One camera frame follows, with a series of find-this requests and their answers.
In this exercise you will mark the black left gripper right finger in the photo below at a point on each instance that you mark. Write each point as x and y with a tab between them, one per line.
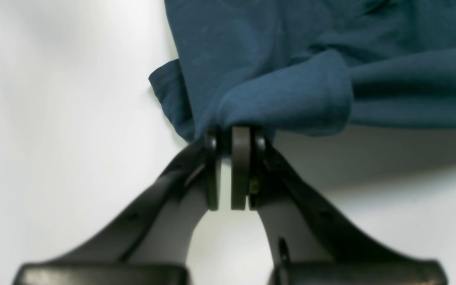
311	241

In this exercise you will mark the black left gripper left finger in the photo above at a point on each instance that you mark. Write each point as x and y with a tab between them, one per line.
148	242

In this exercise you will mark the navy blue T-shirt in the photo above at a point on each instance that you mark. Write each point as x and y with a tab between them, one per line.
309	66

